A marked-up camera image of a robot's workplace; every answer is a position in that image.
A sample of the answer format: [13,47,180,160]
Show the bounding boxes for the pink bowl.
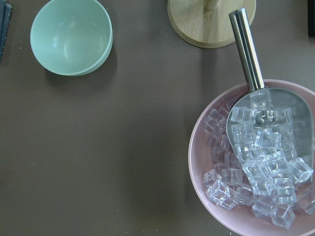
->
[188,83,315,236]

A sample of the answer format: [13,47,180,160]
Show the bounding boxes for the grey folded cloth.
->
[0,0,12,58]

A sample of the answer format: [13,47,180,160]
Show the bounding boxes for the green bowl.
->
[30,0,113,76]

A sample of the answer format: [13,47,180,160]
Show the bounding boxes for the wooden glass stand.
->
[167,0,256,48]

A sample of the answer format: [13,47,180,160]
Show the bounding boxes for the pile of clear ice cubes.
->
[202,88,313,236]

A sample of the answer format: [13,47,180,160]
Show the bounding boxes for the steel ice scoop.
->
[226,8,314,167]

